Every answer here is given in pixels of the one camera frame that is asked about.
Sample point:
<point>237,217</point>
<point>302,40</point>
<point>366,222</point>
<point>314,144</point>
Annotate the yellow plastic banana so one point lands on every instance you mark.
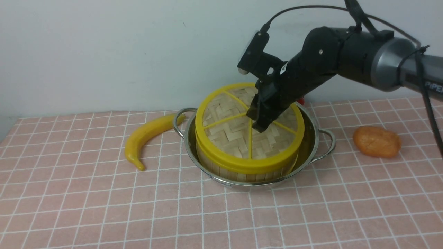
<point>147,132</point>

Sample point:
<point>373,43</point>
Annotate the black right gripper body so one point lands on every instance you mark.
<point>275,97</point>

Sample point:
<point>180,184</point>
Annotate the stainless steel pot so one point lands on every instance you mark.
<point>307,151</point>

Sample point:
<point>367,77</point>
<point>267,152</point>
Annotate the yellow rimmed bamboo steamer basket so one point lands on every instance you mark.
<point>255,159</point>

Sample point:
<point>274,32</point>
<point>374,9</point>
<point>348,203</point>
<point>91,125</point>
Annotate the red plastic pepper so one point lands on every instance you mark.
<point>301,101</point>

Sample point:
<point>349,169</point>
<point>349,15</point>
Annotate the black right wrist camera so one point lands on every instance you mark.
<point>257,62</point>

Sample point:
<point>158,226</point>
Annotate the yellow rimmed bamboo steamer lid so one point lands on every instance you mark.
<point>222,115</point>

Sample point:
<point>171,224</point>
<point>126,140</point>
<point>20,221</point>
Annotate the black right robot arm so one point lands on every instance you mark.
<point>386,64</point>

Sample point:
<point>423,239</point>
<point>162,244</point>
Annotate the orange bread roll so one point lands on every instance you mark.
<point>375,141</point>

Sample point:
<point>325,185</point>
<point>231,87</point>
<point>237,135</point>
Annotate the pink checkered tablecloth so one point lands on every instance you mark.
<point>65,184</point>

